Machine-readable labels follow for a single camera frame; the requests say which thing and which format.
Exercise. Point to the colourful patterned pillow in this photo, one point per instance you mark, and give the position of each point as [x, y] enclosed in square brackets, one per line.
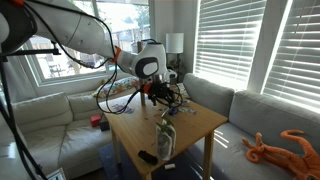
[117, 87]

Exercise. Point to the red box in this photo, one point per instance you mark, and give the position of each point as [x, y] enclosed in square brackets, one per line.
[95, 120]

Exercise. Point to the orange plush octopus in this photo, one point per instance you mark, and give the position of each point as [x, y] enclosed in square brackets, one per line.
[306, 167]

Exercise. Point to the small blue toy car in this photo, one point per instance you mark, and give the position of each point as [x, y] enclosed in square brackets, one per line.
[173, 111]

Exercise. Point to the wooden table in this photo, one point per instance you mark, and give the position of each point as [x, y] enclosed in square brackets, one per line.
[151, 136]

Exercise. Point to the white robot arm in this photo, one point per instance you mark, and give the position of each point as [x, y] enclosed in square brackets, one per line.
[67, 25]

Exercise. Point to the white leather sofa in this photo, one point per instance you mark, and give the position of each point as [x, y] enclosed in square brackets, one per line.
[57, 132]

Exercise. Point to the dark blue floor rug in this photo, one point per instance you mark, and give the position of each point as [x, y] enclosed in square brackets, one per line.
[185, 167]

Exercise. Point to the white floor lamp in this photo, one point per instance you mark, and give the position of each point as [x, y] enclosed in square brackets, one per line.
[175, 46]

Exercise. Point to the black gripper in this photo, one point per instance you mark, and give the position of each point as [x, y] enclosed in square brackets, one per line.
[158, 91]

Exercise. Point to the white eraser block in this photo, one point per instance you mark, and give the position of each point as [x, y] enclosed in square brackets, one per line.
[169, 166]

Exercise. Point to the black toy car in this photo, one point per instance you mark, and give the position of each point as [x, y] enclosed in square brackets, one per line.
[148, 157]

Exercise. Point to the grey fabric sofa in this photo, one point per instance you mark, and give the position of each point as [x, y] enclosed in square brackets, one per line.
[250, 113]

